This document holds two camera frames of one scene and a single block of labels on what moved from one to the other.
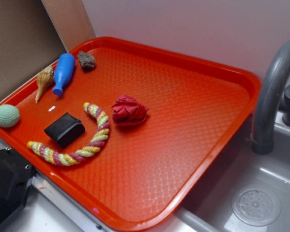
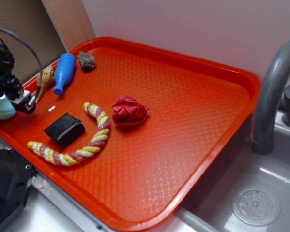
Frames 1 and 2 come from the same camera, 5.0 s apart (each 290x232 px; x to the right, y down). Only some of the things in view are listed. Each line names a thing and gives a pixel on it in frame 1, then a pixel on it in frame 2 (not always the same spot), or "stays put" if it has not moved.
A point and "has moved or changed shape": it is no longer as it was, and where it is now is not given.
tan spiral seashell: x=45 y=78 stays put
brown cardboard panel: x=26 y=36 stays put
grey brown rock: x=87 y=61 stays put
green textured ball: x=6 y=115 has moved or changed shape
